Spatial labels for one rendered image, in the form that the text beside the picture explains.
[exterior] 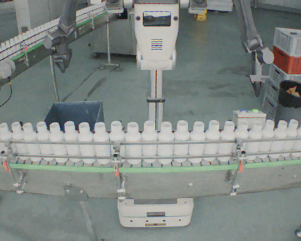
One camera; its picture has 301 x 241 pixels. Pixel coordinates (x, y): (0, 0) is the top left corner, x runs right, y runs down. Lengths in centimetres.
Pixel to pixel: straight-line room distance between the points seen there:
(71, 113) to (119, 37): 325
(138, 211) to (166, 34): 114
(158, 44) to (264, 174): 83
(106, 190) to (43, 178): 27
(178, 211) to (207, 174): 82
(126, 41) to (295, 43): 289
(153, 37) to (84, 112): 61
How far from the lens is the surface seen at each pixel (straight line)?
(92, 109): 163
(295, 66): 320
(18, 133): 112
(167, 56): 147
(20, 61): 263
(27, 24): 687
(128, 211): 187
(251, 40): 119
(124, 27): 471
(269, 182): 125
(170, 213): 189
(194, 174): 108
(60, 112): 169
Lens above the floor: 171
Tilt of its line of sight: 33 degrees down
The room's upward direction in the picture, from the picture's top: straight up
